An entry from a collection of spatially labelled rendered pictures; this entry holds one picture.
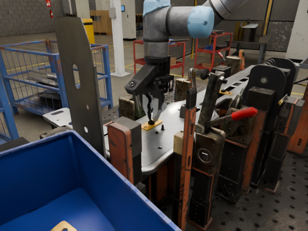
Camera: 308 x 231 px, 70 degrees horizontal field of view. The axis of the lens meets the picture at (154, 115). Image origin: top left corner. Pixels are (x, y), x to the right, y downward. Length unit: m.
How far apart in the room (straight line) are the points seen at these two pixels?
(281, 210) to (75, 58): 0.84
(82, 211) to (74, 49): 0.29
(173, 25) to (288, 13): 7.72
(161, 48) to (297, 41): 6.94
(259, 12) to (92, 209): 8.14
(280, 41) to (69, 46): 8.02
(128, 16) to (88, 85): 10.86
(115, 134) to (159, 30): 0.38
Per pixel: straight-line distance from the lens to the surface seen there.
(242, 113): 0.55
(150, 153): 0.60
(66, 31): 0.47
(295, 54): 7.54
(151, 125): 0.73
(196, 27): 0.60
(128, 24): 11.30
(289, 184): 1.11
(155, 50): 0.65
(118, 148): 0.34
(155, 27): 0.64
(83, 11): 8.06
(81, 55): 0.44
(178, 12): 0.62
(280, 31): 8.30
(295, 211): 1.00
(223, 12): 0.71
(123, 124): 0.33
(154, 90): 0.68
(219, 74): 0.55
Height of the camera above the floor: 1.35
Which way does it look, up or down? 26 degrees down
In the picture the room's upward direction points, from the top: straight up
